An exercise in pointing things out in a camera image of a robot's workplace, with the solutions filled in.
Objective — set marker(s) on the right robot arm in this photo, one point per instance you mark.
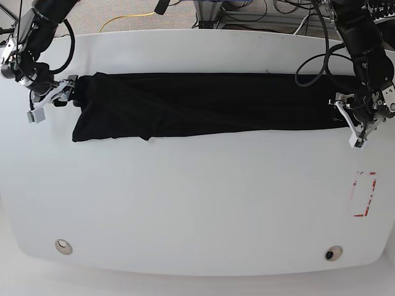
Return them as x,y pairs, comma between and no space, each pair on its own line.
30,37

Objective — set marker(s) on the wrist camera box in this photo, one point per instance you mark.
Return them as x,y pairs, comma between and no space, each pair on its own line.
356,142
36,116

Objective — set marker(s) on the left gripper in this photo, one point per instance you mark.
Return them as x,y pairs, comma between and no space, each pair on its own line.
358,113

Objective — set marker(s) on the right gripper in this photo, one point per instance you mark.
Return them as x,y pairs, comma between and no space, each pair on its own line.
58,95

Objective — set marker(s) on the table grommet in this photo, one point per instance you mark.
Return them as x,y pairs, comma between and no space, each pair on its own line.
333,253
63,247

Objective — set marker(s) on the left table grommet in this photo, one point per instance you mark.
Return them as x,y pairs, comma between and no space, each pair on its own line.
63,247

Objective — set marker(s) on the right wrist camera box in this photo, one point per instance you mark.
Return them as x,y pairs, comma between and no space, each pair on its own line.
36,116

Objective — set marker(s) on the aluminium table leg frame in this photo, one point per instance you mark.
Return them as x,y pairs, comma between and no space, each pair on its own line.
209,15

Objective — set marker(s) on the black T-shirt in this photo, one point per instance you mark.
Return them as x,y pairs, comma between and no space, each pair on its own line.
161,105

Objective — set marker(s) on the right table grommet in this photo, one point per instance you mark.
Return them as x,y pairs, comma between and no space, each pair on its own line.
333,253

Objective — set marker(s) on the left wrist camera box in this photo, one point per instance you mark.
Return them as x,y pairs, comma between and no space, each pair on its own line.
356,142

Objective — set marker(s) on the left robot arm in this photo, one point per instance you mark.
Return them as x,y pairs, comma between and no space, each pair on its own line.
364,43

